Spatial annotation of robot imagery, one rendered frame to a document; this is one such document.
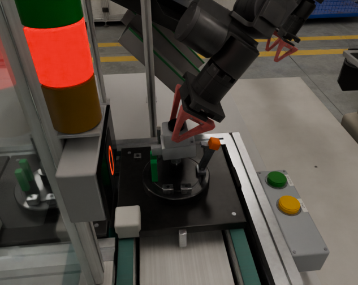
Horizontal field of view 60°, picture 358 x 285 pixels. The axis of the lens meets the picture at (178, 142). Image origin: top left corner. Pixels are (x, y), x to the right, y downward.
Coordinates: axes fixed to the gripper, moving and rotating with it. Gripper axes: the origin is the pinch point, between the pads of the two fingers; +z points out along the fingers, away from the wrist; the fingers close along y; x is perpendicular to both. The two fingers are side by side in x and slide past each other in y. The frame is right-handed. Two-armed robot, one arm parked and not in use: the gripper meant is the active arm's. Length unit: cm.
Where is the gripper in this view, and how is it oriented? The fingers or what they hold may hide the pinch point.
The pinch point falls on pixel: (175, 130)
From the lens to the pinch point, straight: 57.2
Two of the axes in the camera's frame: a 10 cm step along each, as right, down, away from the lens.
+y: 1.1, 6.4, -7.6
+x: 8.2, 3.7, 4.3
